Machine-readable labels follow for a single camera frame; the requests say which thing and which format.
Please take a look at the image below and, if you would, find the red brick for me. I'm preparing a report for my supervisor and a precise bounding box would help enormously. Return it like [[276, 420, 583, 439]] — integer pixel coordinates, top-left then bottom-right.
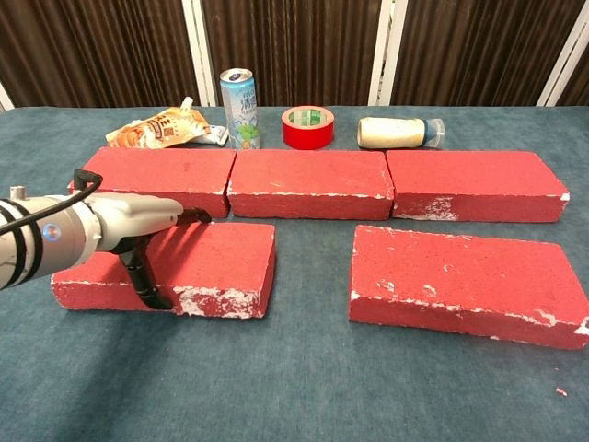
[[386, 149, 572, 224], [348, 224, 589, 352], [67, 146, 237, 220], [51, 219, 277, 320], [227, 148, 396, 221]]

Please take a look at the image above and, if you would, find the white bottle with blue cap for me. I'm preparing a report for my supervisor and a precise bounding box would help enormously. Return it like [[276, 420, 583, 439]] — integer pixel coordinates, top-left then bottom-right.
[[357, 116, 446, 151]]

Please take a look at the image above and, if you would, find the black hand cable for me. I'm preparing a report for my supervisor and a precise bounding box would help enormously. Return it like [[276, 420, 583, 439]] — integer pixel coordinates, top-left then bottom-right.
[[0, 169, 103, 236]]

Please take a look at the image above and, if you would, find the small white blue packet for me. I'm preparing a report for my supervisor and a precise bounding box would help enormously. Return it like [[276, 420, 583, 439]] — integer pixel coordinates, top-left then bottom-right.
[[192, 123, 230, 147]]

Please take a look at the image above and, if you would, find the red tape roll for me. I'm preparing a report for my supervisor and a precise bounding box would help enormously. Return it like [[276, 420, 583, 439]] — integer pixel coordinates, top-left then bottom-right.
[[281, 105, 336, 151]]

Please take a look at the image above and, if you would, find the light blue drink can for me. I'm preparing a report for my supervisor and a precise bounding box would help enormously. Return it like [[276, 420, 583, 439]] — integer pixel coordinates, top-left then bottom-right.
[[219, 67, 261, 151]]

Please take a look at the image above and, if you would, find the blue felt table cover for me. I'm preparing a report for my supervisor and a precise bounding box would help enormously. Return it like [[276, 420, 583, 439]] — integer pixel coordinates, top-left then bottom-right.
[[0, 105, 589, 442]]

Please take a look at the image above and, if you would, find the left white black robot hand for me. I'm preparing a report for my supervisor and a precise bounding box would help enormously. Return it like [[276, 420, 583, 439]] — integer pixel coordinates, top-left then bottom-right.
[[91, 192, 214, 311]]

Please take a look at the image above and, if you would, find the orange spout pouch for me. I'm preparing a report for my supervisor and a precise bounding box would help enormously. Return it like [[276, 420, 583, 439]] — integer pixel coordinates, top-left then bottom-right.
[[105, 96, 213, 150]]

